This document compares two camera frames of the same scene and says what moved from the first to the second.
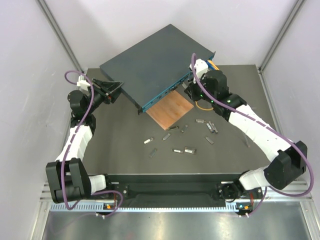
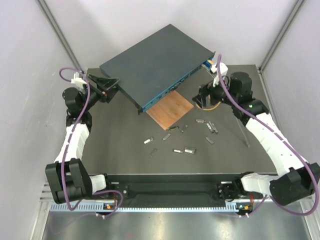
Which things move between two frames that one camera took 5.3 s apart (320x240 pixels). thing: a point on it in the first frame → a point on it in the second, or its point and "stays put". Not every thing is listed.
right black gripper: [190, 89] → [204, 90]
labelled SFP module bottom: [177, 151] stays put
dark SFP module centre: [166, 136] stays put
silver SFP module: [209, 140] stays put
